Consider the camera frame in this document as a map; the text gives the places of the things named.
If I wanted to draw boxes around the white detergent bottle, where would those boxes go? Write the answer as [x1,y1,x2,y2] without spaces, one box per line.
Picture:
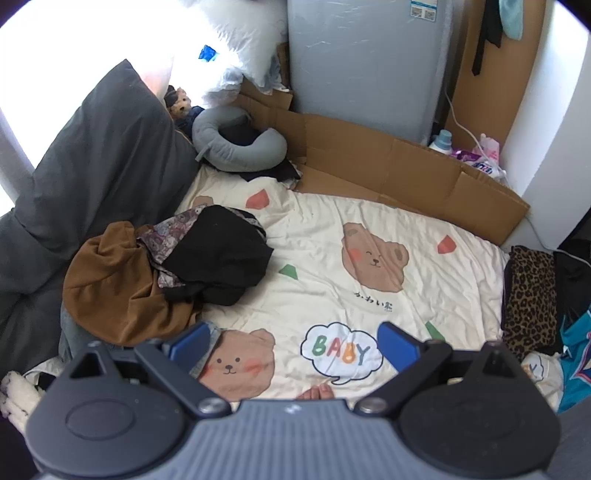
[427,130,455,158]

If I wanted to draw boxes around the upright cardboard panel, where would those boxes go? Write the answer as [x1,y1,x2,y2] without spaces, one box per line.
[450,0,548,158]

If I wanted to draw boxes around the grey neck pillow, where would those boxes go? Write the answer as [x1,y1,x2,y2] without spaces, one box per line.
[191,108,288,172]

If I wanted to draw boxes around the black hanging clothing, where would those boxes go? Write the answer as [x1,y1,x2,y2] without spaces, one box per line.
[471,0,506,77]

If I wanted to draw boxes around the leopard print garment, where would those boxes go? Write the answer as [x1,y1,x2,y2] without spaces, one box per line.
[501,246,561,356]

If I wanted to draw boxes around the brown teddy bear toy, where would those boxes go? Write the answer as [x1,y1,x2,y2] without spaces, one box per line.
[164,85,204,134]

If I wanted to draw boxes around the light blue hanging cloth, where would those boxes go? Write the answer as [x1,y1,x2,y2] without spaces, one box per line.
[498,0,525,40]

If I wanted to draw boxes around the white fluffy cloth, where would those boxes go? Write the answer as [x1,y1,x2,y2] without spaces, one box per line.
[0,360,47,430]

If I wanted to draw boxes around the pink plastic packet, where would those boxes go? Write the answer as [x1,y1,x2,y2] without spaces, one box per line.
[455,134,506,181]

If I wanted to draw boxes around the person's bare foot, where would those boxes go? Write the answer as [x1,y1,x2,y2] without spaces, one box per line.
[295,385,335,401]

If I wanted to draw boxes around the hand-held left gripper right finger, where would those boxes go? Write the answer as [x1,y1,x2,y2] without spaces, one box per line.
[353,322,520,416]

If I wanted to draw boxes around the flattened cardboard sheet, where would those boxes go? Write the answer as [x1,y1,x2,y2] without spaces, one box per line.
[235,76,531,247]

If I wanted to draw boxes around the black folded garment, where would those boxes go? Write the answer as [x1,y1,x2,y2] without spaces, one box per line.
[551,251,591,333]

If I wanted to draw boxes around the brown garment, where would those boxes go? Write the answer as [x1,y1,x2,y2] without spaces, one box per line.
[63,220,204,347]

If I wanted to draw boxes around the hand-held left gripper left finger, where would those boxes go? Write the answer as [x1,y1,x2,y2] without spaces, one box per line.
[69,322,232,420]

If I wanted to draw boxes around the teal jersey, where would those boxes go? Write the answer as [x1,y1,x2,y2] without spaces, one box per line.
[556,307,591,414]

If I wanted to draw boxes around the black bear print pants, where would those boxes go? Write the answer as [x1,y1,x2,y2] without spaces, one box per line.
[137,204,274,306]

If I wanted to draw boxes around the cream bear print bedsheet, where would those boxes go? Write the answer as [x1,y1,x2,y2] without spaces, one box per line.
[23,161,566,402]

